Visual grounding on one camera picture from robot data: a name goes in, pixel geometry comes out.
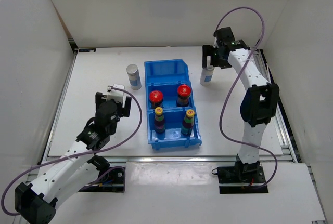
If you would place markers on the left silver-capped white shaker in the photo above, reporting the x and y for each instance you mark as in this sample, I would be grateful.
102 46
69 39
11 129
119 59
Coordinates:
134 77

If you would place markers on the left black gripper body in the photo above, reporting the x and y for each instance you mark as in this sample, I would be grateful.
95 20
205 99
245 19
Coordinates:
119 110

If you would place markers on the aluminium frame rail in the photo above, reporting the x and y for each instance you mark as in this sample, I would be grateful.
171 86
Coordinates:
282 158

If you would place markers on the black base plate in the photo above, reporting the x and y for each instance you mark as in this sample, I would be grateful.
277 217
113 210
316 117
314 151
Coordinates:
232 182
112 182

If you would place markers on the right silver-capped white shaker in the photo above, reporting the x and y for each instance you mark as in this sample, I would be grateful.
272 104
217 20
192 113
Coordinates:
206 76

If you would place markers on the red-lidded sauce jar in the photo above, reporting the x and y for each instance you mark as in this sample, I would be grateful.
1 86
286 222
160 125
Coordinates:
156 99
183 95

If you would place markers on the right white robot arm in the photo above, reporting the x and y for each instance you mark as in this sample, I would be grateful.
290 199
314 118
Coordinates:
259 103

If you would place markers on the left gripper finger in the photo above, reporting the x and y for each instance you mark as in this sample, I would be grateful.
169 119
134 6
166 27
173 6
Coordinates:
99 99
127 107

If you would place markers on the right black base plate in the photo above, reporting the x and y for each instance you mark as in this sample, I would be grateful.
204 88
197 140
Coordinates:
232 182

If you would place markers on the green-labelled sauce bottle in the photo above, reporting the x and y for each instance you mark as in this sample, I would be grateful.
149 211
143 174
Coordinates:
188 122

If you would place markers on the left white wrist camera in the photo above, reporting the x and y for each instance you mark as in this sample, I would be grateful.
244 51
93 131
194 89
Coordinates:
115 93

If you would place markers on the yellow-capped sauce bottle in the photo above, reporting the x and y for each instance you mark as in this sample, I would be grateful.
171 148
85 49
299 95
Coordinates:
159 121

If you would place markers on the blue three-compartment plastic bin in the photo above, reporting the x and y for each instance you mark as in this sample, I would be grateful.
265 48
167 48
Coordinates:
166 76

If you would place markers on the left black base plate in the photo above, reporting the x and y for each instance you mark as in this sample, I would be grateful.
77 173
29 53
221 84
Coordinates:
112 182

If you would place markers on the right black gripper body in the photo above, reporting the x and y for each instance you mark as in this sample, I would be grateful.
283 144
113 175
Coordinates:
221 61

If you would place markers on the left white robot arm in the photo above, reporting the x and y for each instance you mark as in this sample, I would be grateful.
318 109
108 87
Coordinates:
38 201

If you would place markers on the silver-capped white shaker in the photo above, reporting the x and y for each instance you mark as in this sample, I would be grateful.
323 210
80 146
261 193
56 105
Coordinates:
134 77
206 76

